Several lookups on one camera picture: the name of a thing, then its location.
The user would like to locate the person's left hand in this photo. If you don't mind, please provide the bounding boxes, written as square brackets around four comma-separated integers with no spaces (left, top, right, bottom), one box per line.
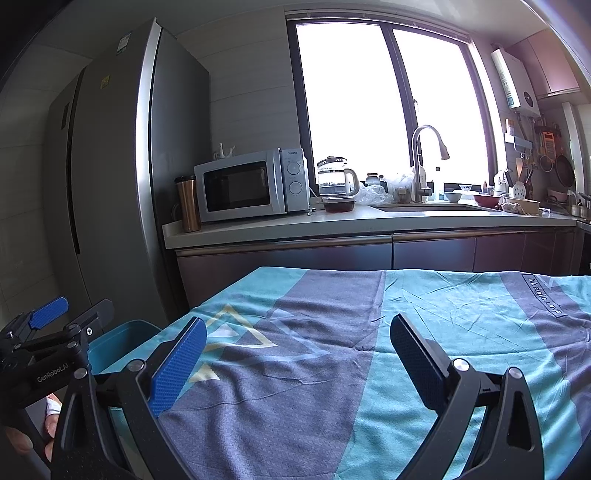
[3,393,63,462]

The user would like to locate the white microwave oven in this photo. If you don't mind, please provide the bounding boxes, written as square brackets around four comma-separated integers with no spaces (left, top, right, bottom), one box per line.
[194,148,310,223]

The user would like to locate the chrome kitchen faucet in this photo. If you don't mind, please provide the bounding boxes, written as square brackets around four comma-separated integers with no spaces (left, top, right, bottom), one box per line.
[410,124,452,204]

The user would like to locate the teal patterned tablecloth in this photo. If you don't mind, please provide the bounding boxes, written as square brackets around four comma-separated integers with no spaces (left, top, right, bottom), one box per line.
[98,264,591,480]

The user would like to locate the glass electric kettle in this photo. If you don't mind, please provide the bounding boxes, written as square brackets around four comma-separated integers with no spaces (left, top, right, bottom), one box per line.
[317,156,360,201]

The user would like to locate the dark base cabinets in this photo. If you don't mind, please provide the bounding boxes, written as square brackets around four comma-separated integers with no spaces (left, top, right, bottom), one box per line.
[176,227,583,306]

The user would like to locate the black frying pan hanging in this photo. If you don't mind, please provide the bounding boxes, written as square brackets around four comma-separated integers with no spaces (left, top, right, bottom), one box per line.
[555,155,576,189]

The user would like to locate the pink wall cabinet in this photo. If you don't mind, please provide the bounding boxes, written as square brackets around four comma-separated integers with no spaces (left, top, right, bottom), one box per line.
[506,30,580,99]

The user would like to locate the red bowl on counter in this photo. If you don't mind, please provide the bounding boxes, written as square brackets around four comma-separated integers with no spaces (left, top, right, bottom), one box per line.
[473,194,500,209]

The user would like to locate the window with dark frame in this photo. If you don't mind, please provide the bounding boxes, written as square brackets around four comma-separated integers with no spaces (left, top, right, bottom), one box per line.
[287,17,498,186]

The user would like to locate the silver refrigerator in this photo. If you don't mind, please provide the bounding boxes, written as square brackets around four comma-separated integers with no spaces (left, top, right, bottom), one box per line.
[42,19,211,326]

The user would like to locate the teal plastic trash bin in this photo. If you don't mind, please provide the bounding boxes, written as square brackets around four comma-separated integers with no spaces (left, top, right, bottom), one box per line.
[88,319,161,375]

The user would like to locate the dark red food container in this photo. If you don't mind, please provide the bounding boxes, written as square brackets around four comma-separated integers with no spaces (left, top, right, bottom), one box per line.
[322,198,356,213]

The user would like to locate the white water heater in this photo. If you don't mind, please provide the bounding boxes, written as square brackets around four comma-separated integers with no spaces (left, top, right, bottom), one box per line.
[491,48,540,118]

